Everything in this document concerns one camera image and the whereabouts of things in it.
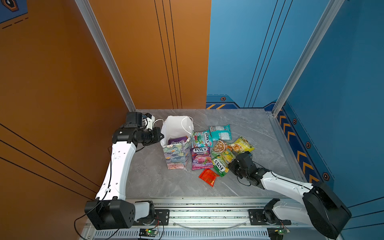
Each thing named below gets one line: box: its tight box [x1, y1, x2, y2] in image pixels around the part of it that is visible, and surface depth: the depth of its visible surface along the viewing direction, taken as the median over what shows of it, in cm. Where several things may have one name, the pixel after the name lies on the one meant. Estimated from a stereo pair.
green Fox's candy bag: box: [211, 150, 235, 177], surface depth 92 cm
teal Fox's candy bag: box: [191, 129, 213, 148], surface depth 101 cm
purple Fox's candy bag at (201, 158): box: [190, 146, 214, 171], surface depth 93 cm
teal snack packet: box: [209, 124, 232, 141], surface depth 107 cm
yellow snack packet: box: [228, 136, 255, 154], surface depth 98 cm
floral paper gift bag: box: [160, 115, 194, 170], surface depth 81 cm
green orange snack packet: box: [211, 140, 229, 155], surface depth 101 cm
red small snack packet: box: [198, 168, 220, 187], surface depth 87 cm
